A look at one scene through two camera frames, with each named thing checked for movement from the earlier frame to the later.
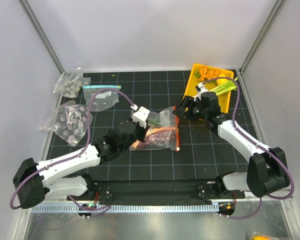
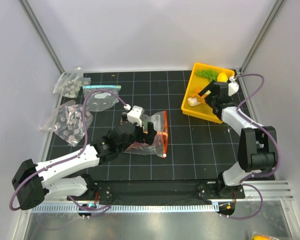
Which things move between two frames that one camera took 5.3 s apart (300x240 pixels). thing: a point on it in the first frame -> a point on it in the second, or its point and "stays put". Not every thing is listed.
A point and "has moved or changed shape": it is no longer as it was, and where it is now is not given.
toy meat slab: [164, 136] has moved or changed shape
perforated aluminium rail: [125, 209] stays put
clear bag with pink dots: [69, 122] stays put
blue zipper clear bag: [102, 101] stays put
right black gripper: [188, 102] -> [210, 87]
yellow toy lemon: [220, 81] stays put
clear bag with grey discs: [69, 82] stays put
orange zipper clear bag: [163, 132] has moved or changed shape
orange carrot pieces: [206, 73] has moved or changed shape
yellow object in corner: [261, 237] stays put
